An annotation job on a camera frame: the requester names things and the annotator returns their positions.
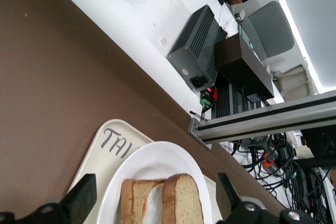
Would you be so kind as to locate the beige seat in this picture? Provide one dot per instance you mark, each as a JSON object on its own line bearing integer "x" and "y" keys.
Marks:
{"x": 294, "y": 82}

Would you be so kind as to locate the grey office chair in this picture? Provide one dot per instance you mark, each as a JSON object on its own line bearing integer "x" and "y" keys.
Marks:
{"x": 273, "y": 30}

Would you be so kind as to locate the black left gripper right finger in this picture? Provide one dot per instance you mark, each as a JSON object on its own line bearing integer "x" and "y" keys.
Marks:
{"x": 249, "y": 213}

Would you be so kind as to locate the plain brown bread slice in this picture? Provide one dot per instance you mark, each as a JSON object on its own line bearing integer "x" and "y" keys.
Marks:
{"x": 183, "y": 203}

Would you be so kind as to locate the cream tray with bear print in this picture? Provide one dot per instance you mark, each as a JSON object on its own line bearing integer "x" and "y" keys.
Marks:
{"x": 105, "y": 155}

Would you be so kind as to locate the black ribbed flat unit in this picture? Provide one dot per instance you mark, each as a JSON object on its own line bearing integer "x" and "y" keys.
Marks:
{"x": 223, "y": 100}

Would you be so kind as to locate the dark brown box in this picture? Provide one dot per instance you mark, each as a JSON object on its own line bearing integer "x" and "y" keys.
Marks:
{"x": 244, "y": 77}

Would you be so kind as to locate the aluminium profile post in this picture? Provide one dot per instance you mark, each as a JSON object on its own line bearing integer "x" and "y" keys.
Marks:
{"x": 262, "y": 121}

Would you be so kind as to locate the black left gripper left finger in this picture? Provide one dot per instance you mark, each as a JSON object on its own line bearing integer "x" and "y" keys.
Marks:
{"x": 78, "y": 197}

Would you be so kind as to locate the white round plate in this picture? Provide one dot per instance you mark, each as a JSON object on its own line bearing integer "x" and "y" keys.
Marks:
{"x": 157, "y": 161}

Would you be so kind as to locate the black finned power supply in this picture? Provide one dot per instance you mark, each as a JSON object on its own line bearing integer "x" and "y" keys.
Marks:
{"x": 194, "y": 51}

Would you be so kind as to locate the fried egg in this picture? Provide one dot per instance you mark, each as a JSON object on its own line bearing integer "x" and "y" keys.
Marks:
{"x": 153, "y": 208}

